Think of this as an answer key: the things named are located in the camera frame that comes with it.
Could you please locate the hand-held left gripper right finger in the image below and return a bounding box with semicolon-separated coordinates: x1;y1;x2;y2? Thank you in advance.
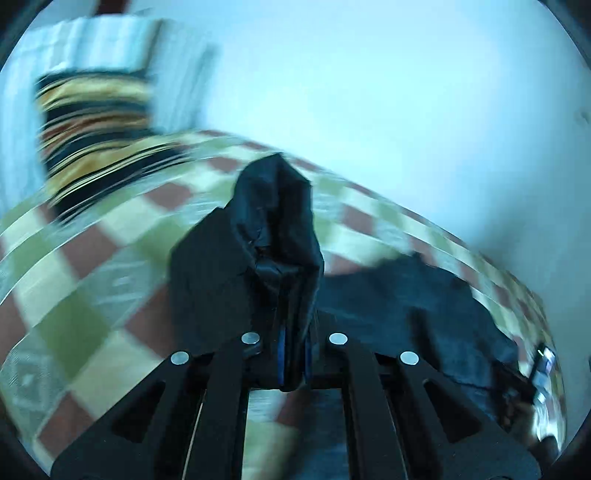
299;318;542;480

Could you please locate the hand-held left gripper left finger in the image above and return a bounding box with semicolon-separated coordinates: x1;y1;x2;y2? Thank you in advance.
50;322;288;480

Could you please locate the black garment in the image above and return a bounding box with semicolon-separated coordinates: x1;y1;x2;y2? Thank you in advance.
168;152;536;480

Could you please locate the checkered bed sheet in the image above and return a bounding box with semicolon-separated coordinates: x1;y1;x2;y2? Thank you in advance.
0;129;566;476

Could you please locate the striped yellow black pillow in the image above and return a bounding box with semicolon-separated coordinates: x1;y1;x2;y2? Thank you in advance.
33;69;195;224

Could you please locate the white pleated curtain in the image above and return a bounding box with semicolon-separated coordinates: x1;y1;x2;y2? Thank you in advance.
0;16;220;199

